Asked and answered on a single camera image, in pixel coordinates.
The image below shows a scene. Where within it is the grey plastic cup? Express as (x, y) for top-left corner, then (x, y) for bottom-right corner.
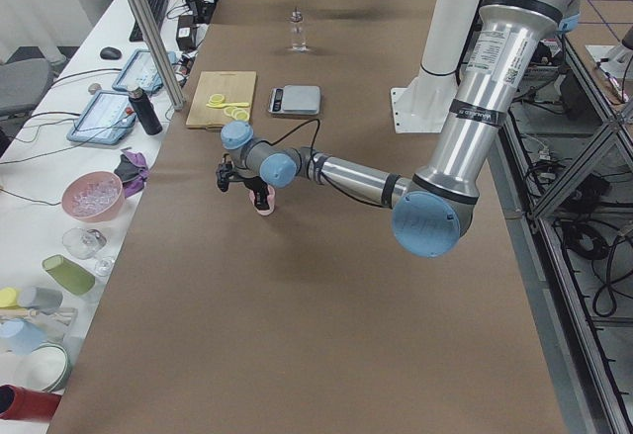
(18, 286), (63, 314)

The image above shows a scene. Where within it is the clear glass sauce bottle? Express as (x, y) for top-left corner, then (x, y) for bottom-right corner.
(289, 7), (308, 52)

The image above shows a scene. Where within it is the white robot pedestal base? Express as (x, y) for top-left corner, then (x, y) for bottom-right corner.
(392, 0), (480, 133)

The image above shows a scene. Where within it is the white green rimmed bowl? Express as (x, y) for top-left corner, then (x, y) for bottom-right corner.
(14, 344), (72, 392)

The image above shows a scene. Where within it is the red cylinder container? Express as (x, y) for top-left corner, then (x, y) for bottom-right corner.
(1, 385), (61, 422)

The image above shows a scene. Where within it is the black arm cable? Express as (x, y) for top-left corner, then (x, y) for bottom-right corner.
(269, 118), (397, 208)

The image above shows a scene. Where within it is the far blue teach pendant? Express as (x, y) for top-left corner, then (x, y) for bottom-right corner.
(112, 48), (162, 95)

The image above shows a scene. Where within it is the black computer mouse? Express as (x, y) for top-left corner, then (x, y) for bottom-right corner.
(100, 46), (122, 60)

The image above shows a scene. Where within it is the bamboo cutting board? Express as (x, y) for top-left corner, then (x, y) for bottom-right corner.
(186, 71), (257, 130)

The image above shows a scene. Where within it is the pink bowl with ice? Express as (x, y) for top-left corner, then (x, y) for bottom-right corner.
(61, 171), (125, 222)

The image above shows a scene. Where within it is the yellow plastic knife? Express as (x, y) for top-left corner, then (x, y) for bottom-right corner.
(206, 102), (250, 109)

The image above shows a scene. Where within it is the silver digital kitchen scale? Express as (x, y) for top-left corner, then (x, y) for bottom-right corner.
(268, 85), (321, 117)

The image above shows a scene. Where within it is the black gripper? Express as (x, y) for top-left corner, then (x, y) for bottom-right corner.
(243, 177), (270, 211)

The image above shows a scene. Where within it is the green plastic cup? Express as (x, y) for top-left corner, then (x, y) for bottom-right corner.
(42, 254), (95, 296)

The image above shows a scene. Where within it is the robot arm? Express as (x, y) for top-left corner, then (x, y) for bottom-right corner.
(217, 0), (580, 257)

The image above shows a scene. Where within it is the black water bottle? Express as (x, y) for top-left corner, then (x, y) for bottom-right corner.
(128, 84), (162, 135)

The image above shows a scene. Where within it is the lemon slice on board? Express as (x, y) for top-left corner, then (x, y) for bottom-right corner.
(208, 93), (226, 106)

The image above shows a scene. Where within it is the clear wine glass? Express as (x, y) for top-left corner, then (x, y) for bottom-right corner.
(61, 227), (115, 278)

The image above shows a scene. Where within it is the aluminium frame post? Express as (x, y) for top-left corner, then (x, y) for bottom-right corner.
(128, 0), (185, 111)

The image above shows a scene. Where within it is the pink plastic cup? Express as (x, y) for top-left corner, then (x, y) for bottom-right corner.
(249, 186), (275, 216)

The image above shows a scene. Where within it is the light blue plastic cup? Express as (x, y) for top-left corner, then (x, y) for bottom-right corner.
(1, 318), (46, 355)

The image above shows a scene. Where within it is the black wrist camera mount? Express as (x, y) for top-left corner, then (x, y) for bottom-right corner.
(216, 153), (243, 193)

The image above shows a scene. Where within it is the blue teach pendant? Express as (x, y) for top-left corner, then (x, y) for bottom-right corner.
(66, 90), (136, 145)
(112, 48), (162, 95)

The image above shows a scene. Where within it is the black keyboard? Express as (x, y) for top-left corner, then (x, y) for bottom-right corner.
(129, 0), (170, 43)

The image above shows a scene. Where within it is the near blue teach pendant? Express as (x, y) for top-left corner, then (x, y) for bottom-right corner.
(66, 90), (136, 145)

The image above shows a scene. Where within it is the yellow plastic cup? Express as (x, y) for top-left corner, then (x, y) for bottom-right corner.
(0, 287), (19, 309)

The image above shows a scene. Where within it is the purple grey cloth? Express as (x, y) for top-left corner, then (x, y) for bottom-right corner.
(114, 150), (149, 198)

